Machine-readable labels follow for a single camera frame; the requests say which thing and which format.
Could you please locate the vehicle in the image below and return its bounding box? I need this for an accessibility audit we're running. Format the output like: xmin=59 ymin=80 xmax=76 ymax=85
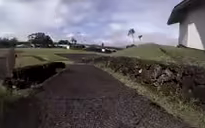
xmin=101 ymin=48 xmax=118 ymax=54

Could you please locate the tuft of tall grass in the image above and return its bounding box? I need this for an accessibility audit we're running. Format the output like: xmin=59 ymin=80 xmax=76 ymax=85
xmin=0 ymin=79 xmax=23 ymax=113

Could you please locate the dry grass strip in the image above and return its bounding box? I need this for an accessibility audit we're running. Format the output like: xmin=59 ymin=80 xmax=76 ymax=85
xmin=93 ymin=63 xmax=205 ymax=128

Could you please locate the large dark tree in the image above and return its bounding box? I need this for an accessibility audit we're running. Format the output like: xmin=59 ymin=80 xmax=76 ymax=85
xmin=27 ymin=32 xmax=55 ymax=48

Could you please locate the green grass slope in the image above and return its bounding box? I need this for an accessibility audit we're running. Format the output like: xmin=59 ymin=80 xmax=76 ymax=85
xmin=110 ymin=42 xmax=205 ymax=69

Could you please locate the flat green lawn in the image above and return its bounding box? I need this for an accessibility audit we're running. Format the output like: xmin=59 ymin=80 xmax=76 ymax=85
xmin=13 ymin=47 xmax=101 ymax=69

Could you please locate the tall palm tree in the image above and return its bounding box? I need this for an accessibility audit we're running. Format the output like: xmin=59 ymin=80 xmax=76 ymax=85
xmin=127 ymin=28 xmax=137 ymax=46

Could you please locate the dark rock wall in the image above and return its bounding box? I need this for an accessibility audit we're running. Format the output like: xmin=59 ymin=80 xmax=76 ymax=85
xmin=84 ymin=55 xmax=205 ymax=105

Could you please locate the dark low hedge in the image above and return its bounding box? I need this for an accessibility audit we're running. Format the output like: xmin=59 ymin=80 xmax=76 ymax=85
xmin=3 ymin=61 xmax=67 ymax=90

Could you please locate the white building with dark roof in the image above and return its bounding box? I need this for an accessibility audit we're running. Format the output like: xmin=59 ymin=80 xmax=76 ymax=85
xmin=166 ymin=0 xmax=205 ymax=53

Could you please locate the small palm tree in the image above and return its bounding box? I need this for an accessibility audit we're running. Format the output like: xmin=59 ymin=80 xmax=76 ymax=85
xmin=137 ymin=34 xmax=144 ymax=42

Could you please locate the low white building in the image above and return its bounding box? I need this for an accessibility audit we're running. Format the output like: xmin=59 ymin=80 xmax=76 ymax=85
xmin=56 ymin=44 xmax=71 ymax=50

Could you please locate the dark asphalt path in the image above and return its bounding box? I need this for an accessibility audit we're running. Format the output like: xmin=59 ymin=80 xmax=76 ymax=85
xmin=9 ymin=53 xmax=191 ymax=128

